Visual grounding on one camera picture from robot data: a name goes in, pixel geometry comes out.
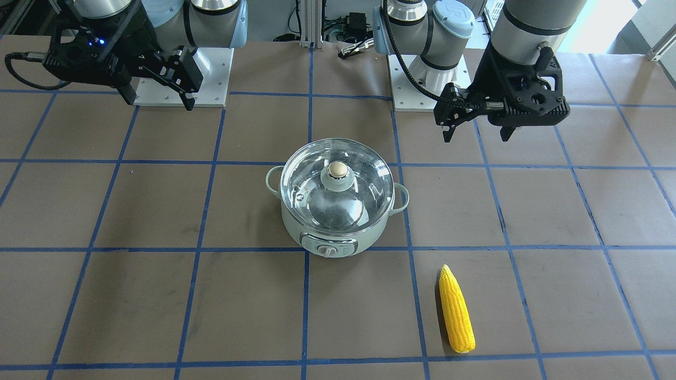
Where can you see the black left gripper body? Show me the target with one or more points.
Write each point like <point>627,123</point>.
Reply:
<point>489,74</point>

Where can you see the glass pot lid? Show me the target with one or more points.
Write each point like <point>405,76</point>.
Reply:
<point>336,186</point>

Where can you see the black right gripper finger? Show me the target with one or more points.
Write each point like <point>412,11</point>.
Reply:
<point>128,93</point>
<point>188,101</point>

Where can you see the black power adapter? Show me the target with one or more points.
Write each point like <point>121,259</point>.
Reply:
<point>356,26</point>

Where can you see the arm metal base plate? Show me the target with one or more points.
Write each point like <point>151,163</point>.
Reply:
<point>204,72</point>
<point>406,97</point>

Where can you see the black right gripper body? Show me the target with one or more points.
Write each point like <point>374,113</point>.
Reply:
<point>133,38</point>

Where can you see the yellow corn cob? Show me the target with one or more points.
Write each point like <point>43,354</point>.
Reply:
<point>455,313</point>

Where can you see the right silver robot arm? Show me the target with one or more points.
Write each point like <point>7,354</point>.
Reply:
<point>196,24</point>

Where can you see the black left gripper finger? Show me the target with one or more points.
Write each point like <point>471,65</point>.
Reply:
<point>448,130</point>
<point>506,132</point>

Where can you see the pale green electric pot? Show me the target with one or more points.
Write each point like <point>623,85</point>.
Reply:
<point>335,246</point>

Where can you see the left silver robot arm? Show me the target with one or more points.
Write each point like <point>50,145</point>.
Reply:
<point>439,34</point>

